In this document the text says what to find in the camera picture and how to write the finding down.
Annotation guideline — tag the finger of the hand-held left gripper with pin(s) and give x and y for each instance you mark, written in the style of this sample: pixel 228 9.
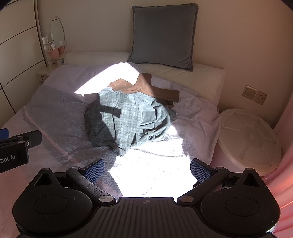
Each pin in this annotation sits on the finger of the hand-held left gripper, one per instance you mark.
pixel 4 133
pixel 34 138

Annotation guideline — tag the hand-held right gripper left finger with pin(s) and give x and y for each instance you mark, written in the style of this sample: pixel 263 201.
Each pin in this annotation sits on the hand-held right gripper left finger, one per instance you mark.
pixel 95 170

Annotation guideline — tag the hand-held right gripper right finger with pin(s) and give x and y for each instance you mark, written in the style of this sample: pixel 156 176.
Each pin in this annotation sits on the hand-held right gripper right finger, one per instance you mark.
pixel 201 170

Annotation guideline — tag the grey checked garment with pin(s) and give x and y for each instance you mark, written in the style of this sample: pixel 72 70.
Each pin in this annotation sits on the grey checked garment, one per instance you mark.
pixel 128 119

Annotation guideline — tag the white nightstand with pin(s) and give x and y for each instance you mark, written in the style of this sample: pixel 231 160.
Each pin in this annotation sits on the white nightstand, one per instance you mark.
pixel 47 72

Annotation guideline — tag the pink grey striped blanket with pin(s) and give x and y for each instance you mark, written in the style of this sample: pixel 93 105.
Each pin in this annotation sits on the pink grey striped blanket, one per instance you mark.
pixel 66 77

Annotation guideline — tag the pink curtain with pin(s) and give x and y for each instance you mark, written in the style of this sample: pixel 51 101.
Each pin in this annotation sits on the pink curtain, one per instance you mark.
pixel 283 174

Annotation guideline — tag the pink cup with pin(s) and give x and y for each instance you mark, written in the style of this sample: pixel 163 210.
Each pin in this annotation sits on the pink cup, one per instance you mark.
pixel 55 53

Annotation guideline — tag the cream wardrobe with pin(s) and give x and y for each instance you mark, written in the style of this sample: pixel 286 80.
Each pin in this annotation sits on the cream wardrobe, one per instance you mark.
pixel 18 45

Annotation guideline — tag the brown garment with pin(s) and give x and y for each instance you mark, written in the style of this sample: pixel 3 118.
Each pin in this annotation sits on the brown garment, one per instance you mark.
pixel 160 90

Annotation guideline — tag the white bed pillow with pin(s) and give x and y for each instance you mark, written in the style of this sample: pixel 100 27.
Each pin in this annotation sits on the white bed pillow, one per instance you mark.
pixel 201 76

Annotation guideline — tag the white padded headboard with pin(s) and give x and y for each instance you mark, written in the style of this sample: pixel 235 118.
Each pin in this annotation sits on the white padded headboard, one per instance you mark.
pixel 96 58

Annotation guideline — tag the oval standing mirror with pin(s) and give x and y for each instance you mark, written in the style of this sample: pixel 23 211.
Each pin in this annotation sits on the oval standing mirror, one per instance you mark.
pixel 57 32

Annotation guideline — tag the grey square pillow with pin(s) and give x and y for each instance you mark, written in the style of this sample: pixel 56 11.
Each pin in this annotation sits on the grey square pillow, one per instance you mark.
pixel 163 34

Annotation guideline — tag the beige wall switch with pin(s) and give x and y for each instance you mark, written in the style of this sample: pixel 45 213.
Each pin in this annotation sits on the beige wall switch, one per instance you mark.
pixel 249 92

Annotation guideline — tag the beige wall outlet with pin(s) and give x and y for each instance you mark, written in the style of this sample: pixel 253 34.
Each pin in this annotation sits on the beige wall outlet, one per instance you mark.
pixel 260 97

